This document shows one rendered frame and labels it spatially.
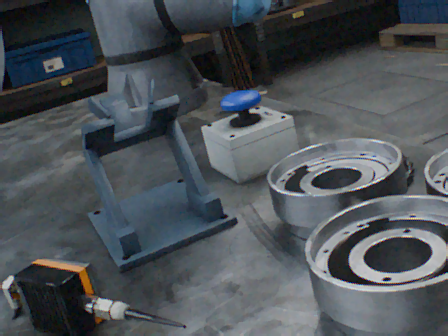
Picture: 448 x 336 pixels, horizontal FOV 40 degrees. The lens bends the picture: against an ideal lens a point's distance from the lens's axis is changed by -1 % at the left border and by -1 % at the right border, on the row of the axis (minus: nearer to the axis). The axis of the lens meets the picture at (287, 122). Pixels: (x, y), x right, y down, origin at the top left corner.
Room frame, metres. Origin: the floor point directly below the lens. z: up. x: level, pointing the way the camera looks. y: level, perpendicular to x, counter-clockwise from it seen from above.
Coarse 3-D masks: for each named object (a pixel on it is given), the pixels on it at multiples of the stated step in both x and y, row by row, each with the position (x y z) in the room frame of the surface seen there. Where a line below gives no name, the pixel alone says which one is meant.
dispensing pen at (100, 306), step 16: (32, 272) 0.35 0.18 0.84; (48, 272) 0.35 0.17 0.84; (64, 272) 0.35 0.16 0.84; (16, 288) 0.37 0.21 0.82; (32, 288) 0.34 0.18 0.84; (48, 288) 0.33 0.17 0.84; (64, 288) 0.33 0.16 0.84; (80, 288) 0.34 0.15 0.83; (16, 304) 0.38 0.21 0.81; (32, 304) 0.35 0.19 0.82; (48, 304) 0.34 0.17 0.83; (64, 304) 0.33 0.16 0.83; (80, 304) 0.33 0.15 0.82; (96, 304) 0.33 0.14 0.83; (112, 304) 0.32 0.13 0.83; (32, 320) 0.35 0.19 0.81; (48, 320) 0.34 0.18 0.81; (64, 320) 0.33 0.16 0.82; (80, 320) 0.33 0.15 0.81; (144, 320) 0.31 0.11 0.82; (160, 320) 0.30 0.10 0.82
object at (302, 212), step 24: (336, 144) 0.48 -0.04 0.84; (360, 144) 0.47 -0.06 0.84; (384, 144) 0.45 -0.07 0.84; (288, 168) 0.47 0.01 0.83; (336, 168) 0.45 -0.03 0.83; (360, 168) 0.44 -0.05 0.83; (288, 192) 0.40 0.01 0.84; (312, 192) 0.41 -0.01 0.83; (336, 192) 0.38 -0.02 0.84; (360, 192) 0.38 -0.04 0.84; (384, 192) 0.39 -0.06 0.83; (288, 216) 0.40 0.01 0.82; (312, 216) 0.39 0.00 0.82
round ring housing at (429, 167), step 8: (440, 152) 0.41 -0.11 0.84; (432, 160) 0.40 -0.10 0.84; (440, 160) 0.41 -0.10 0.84; (424, 168) 0.39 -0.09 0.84; (432, 168) 0.40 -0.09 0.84; (440, 168) 0.41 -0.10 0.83; (424, 176) 0.38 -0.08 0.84; (432, 176) 0.39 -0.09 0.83; (440, 176) 0.39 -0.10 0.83; (432, 184) 0.36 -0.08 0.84; (440, 184) 0.38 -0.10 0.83; (432, 192) 0.36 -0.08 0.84; (440, 192) 0.35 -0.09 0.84
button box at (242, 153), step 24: (240, 120) 0.57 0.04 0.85; (264, 120) 0.57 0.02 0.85; (288, 120) 0.56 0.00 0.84; (216, 144) 0.56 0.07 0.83; (240, 144) 0.53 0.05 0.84; (264, 144) 0.55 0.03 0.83; (288, 144) 0.56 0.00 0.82; (216, 168) 0.58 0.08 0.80; (240, 168) 0.53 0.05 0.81; (264, 168) 0.54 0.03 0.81
